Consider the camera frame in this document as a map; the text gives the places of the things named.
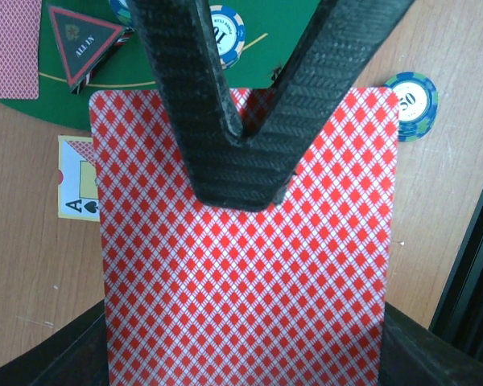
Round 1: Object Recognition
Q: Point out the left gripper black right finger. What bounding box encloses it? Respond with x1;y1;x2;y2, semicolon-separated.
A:
378;303;483;385

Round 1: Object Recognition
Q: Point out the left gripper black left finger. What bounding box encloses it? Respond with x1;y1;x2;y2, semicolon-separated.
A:
0;301;109;385

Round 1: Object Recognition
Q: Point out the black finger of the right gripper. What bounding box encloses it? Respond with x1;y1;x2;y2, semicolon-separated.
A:
208;1;411;211
128;1;244;209

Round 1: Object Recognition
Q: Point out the blue white chip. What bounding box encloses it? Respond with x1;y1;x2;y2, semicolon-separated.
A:
209;5;246;69

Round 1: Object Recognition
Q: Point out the black triangular dealer button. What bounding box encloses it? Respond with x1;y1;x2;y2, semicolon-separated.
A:
47;4;134;94

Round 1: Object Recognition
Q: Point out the teal poker chip stack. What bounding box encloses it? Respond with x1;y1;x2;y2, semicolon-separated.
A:
383;72;439;142

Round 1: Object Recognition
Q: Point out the red playing card deck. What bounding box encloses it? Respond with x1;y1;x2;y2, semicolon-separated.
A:
89;88;398;385

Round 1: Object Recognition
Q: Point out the red card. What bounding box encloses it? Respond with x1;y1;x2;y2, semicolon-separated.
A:
0;0;42;100

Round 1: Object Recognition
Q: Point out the round green poker mat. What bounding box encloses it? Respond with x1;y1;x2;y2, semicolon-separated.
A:
1;0;318;130

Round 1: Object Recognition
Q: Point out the orange card box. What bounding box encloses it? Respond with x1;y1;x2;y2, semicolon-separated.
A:
58;135;100;221

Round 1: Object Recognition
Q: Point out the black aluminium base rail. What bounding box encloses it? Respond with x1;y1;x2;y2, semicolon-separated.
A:
429;190;483;363

